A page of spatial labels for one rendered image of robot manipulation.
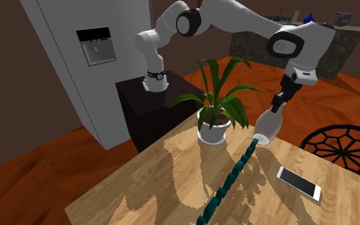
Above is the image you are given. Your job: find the green plant in white pot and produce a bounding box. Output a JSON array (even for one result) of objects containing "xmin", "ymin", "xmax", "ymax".
[{"xmin": 166, "ymin": 57, "xmax": 263, "ymax": 146}]

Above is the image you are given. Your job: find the white bottle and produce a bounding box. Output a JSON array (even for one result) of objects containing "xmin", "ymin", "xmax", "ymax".
[{"xmin": 252, "ymin": 101, "xmax": 286, "ymax": 146}]

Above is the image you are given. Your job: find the dark robot stand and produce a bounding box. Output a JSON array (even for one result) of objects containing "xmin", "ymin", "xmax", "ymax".
[{"xmin": 115, "ymin": 69, "xmax": 206, "ymax": 153}]

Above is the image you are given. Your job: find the white smartphone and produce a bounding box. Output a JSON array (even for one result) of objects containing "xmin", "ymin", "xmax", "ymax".
[{"xmin": 276, "ymin": 166, "xmax": 322, "ymax": 203}]

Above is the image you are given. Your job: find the teal segmented chain toy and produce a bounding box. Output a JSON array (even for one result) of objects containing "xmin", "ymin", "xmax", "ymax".
[{"xmin": 196, "ymin": 138, "xmax": 260, "ymax": 225}]

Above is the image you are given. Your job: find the stone counter with items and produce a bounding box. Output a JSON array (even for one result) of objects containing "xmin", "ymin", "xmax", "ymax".
[{"xmin": 228, "ymin": 11, "xmax": 360, "ymax": 81}]

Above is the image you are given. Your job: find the black round lattice chair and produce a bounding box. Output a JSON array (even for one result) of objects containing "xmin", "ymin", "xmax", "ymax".
[{"xmin": 299, "ymin": 124, "xmax": 360, "ymax": 183}]

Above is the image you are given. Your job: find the grey refrigerator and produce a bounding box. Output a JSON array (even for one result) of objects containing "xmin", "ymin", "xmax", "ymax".
[{"xmin": 20, "ymin": 0, "xmax": 154, "ymax": 151}]

